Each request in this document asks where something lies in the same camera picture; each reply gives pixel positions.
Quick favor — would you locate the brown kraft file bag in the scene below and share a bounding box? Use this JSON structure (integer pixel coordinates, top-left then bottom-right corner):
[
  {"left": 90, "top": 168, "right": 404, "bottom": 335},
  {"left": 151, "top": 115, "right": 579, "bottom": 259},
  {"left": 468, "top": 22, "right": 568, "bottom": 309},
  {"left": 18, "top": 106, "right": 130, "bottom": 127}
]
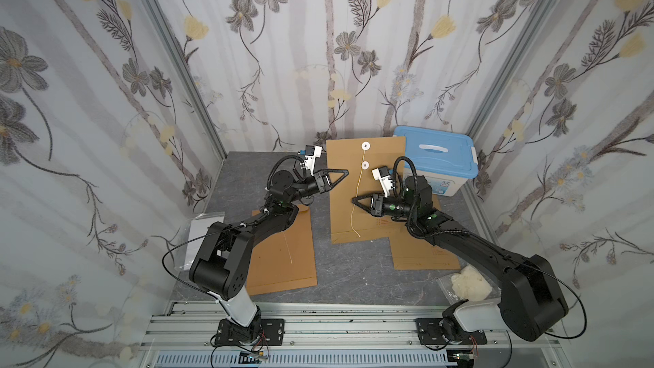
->
[
  {"left": 326, "top": 136, "right": 406, "bottom": 244},
  {"left": 389, "top": 223, "right": 461, "bottom": 271},
  {"left": 246, "top": 205, "right": 318, "bottom": 296}
]

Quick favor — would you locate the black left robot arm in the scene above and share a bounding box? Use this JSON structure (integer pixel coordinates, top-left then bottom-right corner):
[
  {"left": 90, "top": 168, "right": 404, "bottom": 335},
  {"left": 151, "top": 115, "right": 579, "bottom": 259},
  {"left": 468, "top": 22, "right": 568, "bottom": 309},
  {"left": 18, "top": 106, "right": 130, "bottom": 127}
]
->
[{"left": 188, "top": 169, "right": 349, "bottom": 328}]

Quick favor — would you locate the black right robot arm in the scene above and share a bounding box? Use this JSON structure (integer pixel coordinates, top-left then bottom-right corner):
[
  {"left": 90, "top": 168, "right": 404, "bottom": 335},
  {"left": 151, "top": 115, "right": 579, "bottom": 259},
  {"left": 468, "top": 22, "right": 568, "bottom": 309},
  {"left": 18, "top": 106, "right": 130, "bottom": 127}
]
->
[{"left": 352, "top": 177, "right": 569, "bottom": 342}]

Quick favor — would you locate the plastic bag with white stuff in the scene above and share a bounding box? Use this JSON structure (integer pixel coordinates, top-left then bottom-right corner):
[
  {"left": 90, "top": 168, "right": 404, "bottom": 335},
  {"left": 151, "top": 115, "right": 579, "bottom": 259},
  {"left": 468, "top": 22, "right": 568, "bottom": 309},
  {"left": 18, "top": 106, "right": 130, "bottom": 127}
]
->
[{"left": 438, "top": 265, "right": 499, "bottom": 304}]

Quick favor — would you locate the clear plastic bag left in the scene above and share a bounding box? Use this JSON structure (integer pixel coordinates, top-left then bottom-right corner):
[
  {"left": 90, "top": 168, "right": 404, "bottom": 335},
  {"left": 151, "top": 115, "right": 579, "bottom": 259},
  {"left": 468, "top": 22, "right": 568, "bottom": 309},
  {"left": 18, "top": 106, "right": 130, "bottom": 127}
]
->
[{"left": 173, "top": 212, "right": 225, "bottom": 271}]

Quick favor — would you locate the blue lidded white storage box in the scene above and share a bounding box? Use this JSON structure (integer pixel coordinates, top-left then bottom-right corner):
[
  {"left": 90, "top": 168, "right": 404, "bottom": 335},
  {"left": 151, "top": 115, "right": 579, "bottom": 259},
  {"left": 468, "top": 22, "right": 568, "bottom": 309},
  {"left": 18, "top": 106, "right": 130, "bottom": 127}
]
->
[{"left": 393, "top": 126, "right": 479, "bottom": 197}]

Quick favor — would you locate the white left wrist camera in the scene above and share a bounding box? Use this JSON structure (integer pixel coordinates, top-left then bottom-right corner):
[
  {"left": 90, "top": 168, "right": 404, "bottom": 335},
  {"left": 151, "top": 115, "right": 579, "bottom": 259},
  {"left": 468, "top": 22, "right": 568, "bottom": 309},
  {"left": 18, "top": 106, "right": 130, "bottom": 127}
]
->
[{"left": 299, "top": 145, "right": 323, "bottom": 175}]

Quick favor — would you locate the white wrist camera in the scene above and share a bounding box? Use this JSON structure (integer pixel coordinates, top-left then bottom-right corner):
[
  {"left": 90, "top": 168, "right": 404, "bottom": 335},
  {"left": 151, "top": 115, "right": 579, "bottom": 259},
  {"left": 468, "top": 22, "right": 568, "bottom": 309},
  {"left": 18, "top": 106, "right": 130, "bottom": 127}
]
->
[
  {"left": 299, "top": 145, "right": 323, "bottom": 175},
  {"left": 372, "top": 166, "right": 395, "bottom": 198}
]

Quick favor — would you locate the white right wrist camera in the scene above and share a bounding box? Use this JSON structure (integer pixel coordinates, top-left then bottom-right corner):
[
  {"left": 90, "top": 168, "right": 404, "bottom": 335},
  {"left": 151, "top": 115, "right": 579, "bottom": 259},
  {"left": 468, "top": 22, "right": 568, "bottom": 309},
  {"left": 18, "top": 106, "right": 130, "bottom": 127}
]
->
[{"left": 372, "top": 166, "right": 395, "bottom": 198}]

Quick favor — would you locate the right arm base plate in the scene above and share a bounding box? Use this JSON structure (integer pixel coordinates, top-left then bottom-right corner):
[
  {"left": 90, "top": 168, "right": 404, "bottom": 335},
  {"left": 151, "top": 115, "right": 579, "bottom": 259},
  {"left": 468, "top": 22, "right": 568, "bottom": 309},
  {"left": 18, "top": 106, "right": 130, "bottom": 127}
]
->
[{"left": 415, "top": 318, "right": 488, "bottom": 347}]

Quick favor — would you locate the white slotted cable duct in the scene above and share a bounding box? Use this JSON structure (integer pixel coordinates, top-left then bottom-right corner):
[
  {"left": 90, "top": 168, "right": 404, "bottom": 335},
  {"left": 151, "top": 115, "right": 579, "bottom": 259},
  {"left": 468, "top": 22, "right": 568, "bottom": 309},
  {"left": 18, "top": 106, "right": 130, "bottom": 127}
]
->
[{"left": 151, "top": 349, "right": 457, "bottom": 367}]

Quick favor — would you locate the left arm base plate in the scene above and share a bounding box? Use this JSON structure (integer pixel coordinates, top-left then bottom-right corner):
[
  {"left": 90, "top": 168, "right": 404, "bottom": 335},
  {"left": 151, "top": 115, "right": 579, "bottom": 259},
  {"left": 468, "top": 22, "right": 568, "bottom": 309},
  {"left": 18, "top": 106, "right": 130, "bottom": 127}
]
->
[{"left": 211, "top": 319, "right": 285, "bottom": 347}]

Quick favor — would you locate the aluminium rail frame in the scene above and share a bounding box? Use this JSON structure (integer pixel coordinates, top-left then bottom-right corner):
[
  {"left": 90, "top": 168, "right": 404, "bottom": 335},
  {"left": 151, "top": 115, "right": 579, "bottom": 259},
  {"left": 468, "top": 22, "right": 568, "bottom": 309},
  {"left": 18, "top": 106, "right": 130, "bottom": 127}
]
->
[{"left": 131, "top": 301, "right": 572, "bottom": 367}]

